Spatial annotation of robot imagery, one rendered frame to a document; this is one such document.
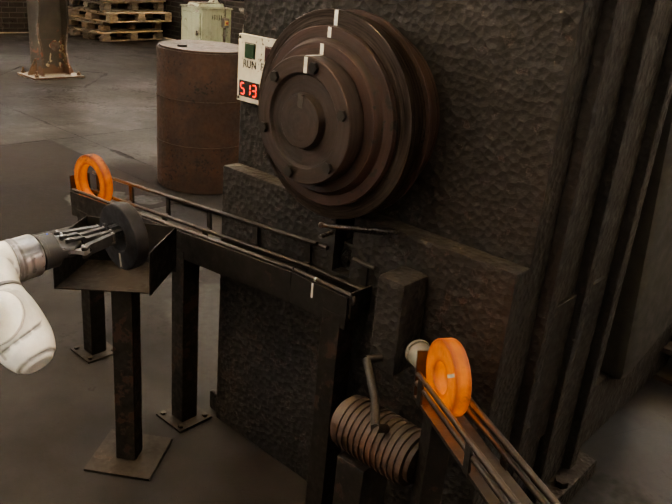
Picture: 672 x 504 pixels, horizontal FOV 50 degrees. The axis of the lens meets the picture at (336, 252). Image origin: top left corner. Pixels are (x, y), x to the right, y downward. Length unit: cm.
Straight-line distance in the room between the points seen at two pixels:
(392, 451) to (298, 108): 76
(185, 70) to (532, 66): 318
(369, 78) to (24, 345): 85
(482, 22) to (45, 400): 185
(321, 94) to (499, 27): 39
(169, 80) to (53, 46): 416
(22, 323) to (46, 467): 100
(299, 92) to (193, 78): 289
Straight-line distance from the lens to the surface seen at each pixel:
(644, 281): 240
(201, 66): 446
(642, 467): 266
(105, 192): 256
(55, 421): 255
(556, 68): 152
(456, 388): 139
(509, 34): 157
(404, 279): 163
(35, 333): 143
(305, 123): 159
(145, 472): 229
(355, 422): 164
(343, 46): 159
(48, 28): 859
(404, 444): 158
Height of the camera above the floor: 145
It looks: 22 degrees down
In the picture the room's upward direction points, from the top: 5 degrees clockwise
